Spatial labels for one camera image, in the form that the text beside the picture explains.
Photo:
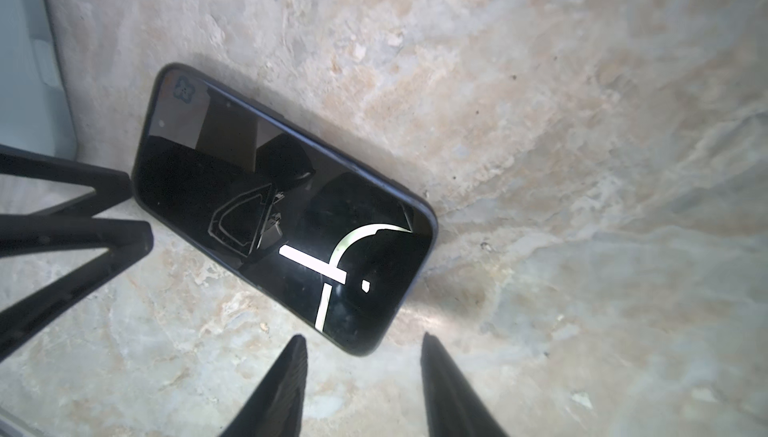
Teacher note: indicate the black phone case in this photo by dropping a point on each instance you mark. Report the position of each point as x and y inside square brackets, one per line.
[429, 221]

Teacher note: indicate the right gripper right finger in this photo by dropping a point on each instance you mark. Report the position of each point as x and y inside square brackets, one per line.
[453, 408]

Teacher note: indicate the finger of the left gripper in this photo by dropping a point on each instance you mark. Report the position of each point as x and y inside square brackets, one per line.
[109, 187]
[115, 245]

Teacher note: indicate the black phone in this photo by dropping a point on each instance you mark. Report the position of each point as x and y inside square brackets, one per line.
[282, 209]

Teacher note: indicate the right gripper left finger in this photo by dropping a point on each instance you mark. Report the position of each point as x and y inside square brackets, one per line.
[275, 408]

